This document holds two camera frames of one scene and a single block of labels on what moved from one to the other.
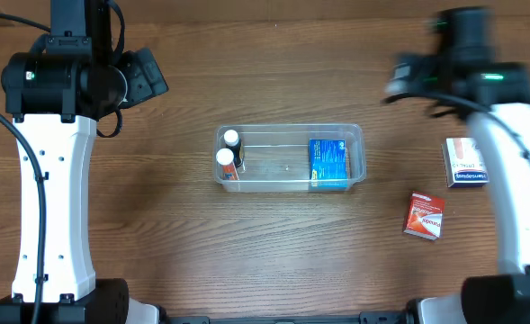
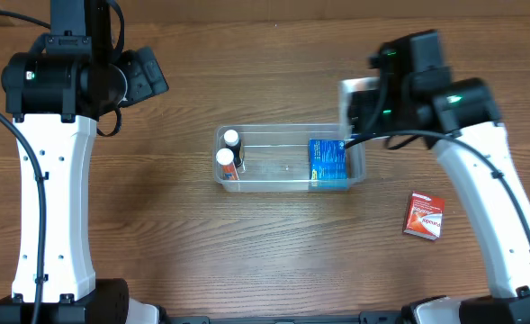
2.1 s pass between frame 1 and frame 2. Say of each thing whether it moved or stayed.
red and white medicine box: stayed
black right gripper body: moved
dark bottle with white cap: stayed
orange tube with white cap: stayed
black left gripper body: stayed
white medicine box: moved
